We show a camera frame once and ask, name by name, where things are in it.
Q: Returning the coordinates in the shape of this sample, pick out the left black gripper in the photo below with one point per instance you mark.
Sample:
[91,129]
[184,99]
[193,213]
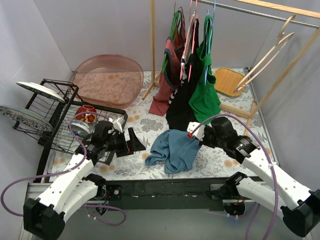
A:
[127,144]

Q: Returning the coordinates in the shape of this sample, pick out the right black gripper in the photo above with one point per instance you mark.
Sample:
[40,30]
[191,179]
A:
[208,137]

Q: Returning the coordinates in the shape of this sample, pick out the blue tank top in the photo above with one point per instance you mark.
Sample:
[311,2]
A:
[175,149]

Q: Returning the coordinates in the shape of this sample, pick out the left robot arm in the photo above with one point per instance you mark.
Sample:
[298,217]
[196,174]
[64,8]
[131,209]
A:
[47,215]

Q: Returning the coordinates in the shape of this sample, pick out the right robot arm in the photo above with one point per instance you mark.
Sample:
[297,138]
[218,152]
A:
[296,204]

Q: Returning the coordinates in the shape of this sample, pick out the green tank top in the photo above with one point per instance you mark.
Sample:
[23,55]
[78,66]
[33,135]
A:
[205,101]

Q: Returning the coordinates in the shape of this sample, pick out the black tank top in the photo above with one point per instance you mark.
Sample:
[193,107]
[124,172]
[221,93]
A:
[180,113]

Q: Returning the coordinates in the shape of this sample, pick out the red tank top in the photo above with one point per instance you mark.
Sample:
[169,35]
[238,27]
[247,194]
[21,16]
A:
[169,80]

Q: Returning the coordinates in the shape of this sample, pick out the empty wooden hanger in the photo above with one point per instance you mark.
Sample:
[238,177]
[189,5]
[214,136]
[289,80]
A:
[280,43]

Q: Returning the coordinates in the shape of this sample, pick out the pink hanger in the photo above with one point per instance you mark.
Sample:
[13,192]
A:
[190,38]

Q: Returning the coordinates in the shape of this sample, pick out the blue hanger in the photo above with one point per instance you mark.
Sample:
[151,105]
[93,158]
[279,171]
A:
[209,36]

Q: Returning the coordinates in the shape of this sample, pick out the green hanger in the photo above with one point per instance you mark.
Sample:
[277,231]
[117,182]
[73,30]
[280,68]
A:
[178,32]

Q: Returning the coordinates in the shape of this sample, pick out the floral tablecloth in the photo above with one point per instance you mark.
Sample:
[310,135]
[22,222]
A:
[209,163]

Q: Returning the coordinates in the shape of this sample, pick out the red floral bowl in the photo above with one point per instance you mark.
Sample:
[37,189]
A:
[86,113]

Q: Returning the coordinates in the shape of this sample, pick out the blue white bowl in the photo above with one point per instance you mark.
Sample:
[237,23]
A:
[79,128]

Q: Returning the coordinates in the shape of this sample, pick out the woven bamboo tray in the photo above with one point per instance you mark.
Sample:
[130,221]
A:
[227,80]

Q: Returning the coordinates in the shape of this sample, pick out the pink plastic basin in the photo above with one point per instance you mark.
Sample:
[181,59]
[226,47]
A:
[109,80]

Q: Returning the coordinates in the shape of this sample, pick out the blue patterned plate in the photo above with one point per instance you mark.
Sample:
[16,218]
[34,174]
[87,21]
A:
[27,117]

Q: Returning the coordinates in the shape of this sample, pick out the white plate upper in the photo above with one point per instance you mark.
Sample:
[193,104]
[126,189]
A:
[40,90]

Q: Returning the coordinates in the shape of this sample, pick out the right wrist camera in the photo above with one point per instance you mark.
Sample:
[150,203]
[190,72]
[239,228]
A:
[196,129]

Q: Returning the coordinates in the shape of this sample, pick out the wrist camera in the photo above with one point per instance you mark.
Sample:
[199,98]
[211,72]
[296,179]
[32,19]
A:
[196,129]
[117,123]

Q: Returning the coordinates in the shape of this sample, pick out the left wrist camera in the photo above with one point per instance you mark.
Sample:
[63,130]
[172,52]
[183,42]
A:
[117,123]

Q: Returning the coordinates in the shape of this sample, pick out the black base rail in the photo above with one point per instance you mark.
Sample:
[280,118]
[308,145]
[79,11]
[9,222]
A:
[167,194]

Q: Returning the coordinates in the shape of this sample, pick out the black wire dish rack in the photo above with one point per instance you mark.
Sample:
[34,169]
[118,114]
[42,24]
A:
[58,114]

